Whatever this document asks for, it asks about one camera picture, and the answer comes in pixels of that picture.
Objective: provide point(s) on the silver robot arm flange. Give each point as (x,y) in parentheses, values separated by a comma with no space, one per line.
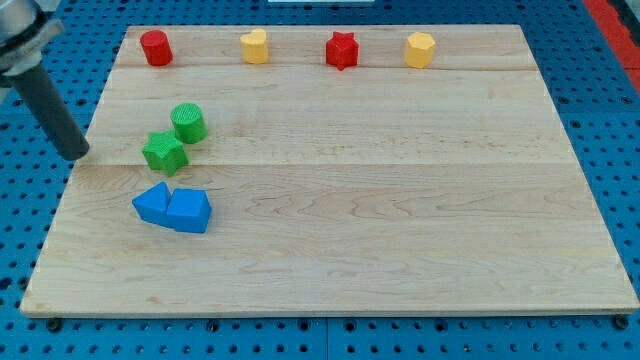
(25,30)

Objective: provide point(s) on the red star block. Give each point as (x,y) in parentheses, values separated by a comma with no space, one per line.
(342,50)

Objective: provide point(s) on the green star block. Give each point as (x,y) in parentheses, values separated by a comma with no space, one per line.
(163,151)

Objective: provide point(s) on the light wooden board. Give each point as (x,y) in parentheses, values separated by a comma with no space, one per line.
(377,191)

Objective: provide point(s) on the blue cube block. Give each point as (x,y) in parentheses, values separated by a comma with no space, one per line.
(189,210)

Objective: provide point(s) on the green cylinder block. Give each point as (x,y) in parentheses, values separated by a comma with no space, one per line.
(188,122)

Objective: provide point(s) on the yellow heart block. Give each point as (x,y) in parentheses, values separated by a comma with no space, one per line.
(255,47)

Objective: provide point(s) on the yellow hexagon block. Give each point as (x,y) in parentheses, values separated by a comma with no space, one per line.
(419,50)

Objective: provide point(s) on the blue triangle block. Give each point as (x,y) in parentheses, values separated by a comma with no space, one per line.
(152,205)

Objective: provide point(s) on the red cylinder block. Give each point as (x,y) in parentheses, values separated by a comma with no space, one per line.
(156,47)

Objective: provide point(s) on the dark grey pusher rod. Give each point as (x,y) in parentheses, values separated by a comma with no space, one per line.
(40,95)

